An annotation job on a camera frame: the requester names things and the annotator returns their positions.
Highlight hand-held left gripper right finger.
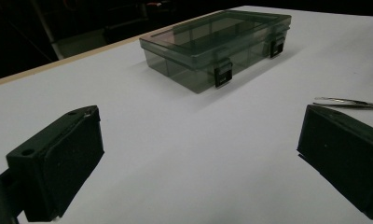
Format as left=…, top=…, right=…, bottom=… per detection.
left=297, top=104, right=373, bottom=221

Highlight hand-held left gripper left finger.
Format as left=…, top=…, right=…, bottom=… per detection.
left=6, top=105, right=105, bottom=223

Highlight metal tweezers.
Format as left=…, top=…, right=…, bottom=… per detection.
left=312, top=96, right=373, bottom=110

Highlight transparent grey plastic organizer box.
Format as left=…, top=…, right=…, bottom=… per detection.
left=139, top=8, right=293, bottom=94

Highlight white metal desk leg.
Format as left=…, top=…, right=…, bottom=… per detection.
left=30, top=0, right=65, bottom=61

